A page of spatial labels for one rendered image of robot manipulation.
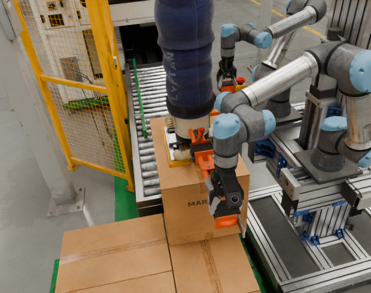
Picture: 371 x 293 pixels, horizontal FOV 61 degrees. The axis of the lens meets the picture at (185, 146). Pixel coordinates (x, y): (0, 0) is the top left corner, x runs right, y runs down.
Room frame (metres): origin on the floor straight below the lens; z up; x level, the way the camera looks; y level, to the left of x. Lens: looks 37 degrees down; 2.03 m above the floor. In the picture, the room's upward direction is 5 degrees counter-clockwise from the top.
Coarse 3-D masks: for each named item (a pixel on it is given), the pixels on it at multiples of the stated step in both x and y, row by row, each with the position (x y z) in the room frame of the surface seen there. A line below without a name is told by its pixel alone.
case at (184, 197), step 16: (160, 128) 1.47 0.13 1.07; (160, 144) 1.32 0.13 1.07; (160, 160) 1.19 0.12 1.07; (192, 160) 1.17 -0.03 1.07; (240, 160) 1.14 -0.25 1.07; (160, 176) 1.07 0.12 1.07; (176, 176) 1.07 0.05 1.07; (192, 176) 1.06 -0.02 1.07; (240, 176) 1.03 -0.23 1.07; (176, 192) 1.00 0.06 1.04; (192, 192) 1.01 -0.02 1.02; (176, 208) 0.99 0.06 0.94; (192, 208) 1.00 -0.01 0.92; (208, 208) 1.01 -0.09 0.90; (176, 224) 0.99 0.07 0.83; (192, 224) 1.00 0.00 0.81; (208, 224) 1.01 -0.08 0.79; (176, 240) 0.99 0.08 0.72; (192, 240) 1.00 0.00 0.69
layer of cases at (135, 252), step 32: (128, 224) 1.26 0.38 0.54; (160, 224) 1.24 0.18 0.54; (64, 256) 1.07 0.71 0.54; (96, 256) 1.06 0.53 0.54; (128, 256) 1.04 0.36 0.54; (160, 256) 1.02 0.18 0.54; (192, 256) 1.01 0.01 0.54; (224, 256) 0.99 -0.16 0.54; (64, 288) 0.89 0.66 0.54; (96, 288) 0.87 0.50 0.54; (128, 288) 0.86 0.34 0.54; (160, 288) 0.84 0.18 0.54; (192, 288) 0.83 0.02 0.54; (224, 288) 0.82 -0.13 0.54; (256, 288) 0.80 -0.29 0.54
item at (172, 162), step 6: (162, 126) 1.46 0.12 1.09; (162, 132) 1.41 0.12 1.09; (168, 132) 1.39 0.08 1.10; (174, 132) 1.36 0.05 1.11; (168, 144) 1.28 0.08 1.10; (174, 144) 1.28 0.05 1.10; (180, 144) 1.27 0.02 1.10; (168, 150) 1.24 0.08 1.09; (174, 150) 1.22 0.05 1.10; (180, 150) 1.23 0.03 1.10; (186, 150) 1.23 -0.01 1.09; (168, 156) 1.19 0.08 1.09; (168, 162) 1.15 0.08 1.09; (174, 162) 1.14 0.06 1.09; (180, 162) 1.14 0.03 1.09; (186, 162) 1.14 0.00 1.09
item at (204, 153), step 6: (192, 144) 1.10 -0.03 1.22; (198, 144) 1.09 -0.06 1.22; (204, 144) 1.09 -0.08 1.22; (210, 144) 1.09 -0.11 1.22; (192, 150) 1.05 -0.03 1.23; (198, 150) 1.05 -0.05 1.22; (204, 150) 1.05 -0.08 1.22; (210, 150) 1.03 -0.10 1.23; (192, 156) 1.05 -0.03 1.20; (198, 156) 1.02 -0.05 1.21; (204, 156) 1.02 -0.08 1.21; (198, 162) 1.02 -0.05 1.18
